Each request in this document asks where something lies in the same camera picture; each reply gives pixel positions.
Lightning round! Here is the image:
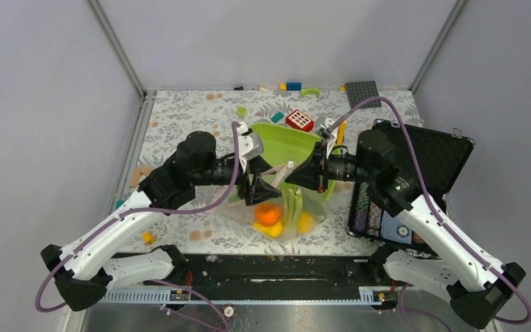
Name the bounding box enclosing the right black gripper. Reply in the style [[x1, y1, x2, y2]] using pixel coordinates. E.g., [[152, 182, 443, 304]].
[[285, 139, 376, 193]]

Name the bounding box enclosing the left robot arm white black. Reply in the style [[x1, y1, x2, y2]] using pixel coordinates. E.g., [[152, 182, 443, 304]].
[[41, 126, 280, 311]]

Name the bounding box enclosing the blue yellow brick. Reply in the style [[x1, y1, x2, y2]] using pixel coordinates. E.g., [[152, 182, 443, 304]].
[[279, 82, 302, 91]]

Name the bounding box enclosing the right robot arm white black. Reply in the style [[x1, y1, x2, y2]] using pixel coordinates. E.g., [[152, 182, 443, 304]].
[[287, 130, 525, 329]]

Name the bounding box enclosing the black poker chip case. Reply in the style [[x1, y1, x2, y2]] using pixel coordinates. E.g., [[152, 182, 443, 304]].
[[347, 119, 474, 257]]

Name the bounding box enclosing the red white window brick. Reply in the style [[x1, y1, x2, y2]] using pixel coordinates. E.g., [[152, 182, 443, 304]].
[[285, 109, 315, 132]]

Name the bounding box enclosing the yellow blue brick tower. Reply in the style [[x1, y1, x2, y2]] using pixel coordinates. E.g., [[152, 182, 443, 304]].
[[335, 120, 347, 146]]

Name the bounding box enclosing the green arch brick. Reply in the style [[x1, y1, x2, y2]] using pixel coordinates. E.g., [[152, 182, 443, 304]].
[[301, 87, 320, 98]]

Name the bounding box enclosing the tan curved wooden piece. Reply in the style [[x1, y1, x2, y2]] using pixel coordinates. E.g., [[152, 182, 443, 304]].
[[128, 166, 152, 187]]

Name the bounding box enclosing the orange toy fruit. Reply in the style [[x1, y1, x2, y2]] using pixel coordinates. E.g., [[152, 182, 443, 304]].
[[254, 202, 283, 225]]

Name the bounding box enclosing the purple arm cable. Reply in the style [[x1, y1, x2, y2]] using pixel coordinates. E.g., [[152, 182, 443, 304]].
[[327, 96, 531, 326], [35, 120, 244, 313]]

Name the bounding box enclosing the teal small brick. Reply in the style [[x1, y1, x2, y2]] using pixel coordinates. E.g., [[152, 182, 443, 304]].
[[271, 112, 284, 123]]

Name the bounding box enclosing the green plastic tray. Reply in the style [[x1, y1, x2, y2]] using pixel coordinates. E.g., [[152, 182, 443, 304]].
[[233, 122, 321, 182]]

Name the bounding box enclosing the clear zip top bag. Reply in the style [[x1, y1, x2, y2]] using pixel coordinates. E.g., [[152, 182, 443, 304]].
[[214, 160, 329, 241]]

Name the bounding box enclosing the grey brick baseplate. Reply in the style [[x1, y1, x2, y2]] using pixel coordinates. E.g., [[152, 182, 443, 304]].
[[344, 80, 379, 108]]

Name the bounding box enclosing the white green toy leek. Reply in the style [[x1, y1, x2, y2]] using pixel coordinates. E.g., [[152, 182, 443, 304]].
[[282, 185, 304, 228]]

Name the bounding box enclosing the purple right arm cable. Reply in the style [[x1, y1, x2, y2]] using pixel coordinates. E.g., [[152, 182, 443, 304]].
[[327, 96, 531, 326]]

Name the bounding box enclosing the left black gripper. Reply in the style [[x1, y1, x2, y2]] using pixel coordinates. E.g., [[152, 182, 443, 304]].
[[194, 155, 283, 204]]

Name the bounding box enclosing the small green brick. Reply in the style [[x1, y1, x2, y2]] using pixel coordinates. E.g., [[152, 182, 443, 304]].
[[236, 107, 247, 118]]

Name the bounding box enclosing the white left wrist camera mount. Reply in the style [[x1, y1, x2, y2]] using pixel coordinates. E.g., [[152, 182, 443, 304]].
[[236, 122, 265, 172]]

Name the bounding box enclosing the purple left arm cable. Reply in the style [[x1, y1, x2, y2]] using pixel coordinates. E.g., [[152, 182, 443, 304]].
[[35, 120, 244, 313]]

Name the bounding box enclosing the small yellow brick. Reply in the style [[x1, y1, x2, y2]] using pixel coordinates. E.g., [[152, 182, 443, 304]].
[[142, 232, 156, 245]]

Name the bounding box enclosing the floral table mat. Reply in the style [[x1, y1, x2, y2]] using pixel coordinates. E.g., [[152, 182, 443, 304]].
[[109, 89, 425, 257]]

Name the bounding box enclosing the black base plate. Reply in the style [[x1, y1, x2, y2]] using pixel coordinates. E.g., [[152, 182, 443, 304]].
[[103, 254, 403, 305]]

